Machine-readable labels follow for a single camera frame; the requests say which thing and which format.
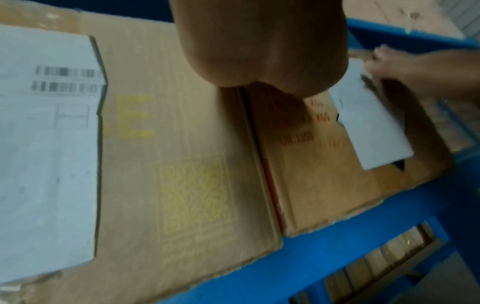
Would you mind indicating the person's left hand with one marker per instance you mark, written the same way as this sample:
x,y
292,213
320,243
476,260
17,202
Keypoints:
x,y
258,41

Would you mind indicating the person's right hand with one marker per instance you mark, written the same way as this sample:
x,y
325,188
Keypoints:
x,y
403,72

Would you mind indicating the large brown cardboard box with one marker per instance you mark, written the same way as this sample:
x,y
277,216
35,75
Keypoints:
x,y
187,154

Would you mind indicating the person's right forearm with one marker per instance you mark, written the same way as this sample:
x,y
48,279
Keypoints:
x,y
465,75

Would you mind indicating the plain brown cardboard sheet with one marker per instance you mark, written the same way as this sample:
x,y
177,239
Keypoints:
x,y
397,16

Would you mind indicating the small white paper label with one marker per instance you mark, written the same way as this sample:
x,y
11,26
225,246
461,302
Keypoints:
x,y
369,124

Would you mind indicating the blue metal shelf rack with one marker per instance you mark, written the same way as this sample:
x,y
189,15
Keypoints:
x,y
356,243

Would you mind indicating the row of small cardboard boxes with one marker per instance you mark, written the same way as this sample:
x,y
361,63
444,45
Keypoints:
x,y
378,267

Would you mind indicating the large white barcode label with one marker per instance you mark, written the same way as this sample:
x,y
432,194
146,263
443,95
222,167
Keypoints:
x,y
45,154

